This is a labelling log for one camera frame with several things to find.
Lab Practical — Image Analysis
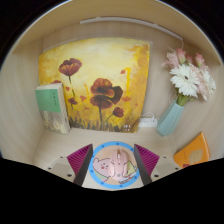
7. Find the green-covered book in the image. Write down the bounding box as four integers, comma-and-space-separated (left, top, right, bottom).
34, 82, 71, 135

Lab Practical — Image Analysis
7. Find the white power strip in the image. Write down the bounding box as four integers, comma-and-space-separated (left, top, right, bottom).
138, 111, 159, 129

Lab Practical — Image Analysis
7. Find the pink computer mouse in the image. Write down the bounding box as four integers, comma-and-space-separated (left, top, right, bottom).
110, 148, 129, 183

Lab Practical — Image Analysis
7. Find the yellow poppy flower painting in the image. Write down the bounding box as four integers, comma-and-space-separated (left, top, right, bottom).
38, 37, 151, 134

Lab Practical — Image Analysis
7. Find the pale teal vase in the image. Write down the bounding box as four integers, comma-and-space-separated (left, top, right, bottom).
156, 99, 185, 137

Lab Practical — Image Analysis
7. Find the white light bar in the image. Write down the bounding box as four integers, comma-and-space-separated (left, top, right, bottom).
79, 17, 185, 43

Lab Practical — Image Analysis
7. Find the pink and white flower bouquet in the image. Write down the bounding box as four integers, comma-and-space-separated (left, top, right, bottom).
162, 48, 217, 108

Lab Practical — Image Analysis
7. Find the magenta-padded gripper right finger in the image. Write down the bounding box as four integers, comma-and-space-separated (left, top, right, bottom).
133, 143, 183, 186

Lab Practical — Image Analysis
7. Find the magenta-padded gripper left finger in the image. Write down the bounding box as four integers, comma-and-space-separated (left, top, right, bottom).
46, 143, 95, 187

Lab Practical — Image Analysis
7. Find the round cartoon-print mouse pad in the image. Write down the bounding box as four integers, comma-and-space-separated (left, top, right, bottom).
88, 141, 142, 190

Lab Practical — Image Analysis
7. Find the orange book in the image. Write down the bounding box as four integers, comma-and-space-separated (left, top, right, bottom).
172, 131, 211, 169

